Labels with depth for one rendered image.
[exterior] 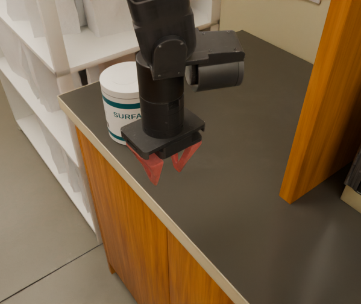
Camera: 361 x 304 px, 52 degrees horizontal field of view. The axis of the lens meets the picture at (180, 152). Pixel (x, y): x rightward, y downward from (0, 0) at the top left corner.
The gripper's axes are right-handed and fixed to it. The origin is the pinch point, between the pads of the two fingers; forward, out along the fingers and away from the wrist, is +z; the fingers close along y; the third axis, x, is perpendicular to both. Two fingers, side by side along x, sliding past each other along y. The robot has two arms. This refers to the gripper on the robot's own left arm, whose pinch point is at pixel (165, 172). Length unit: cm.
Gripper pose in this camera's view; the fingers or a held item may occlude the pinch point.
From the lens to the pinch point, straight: 57.4
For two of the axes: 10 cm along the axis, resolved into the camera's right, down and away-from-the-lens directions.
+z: 0.1, 7.4, 6.7
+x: -6.1, -5.3, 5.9
